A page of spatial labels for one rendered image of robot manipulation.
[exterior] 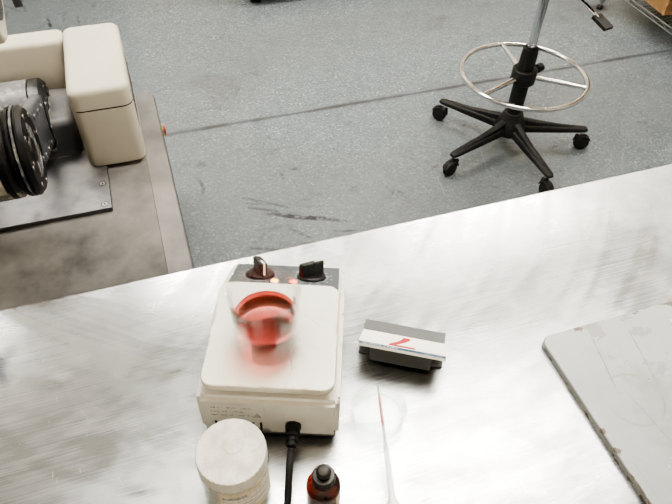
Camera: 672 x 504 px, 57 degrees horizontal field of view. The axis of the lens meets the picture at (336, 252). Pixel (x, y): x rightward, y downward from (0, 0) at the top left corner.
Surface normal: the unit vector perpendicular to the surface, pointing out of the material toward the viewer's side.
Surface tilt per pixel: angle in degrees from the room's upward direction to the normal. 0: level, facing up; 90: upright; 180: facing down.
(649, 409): 0
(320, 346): 0
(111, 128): 90
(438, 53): 0
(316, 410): 90
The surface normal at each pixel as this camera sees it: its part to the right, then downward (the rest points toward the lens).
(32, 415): 0.03, -0.68
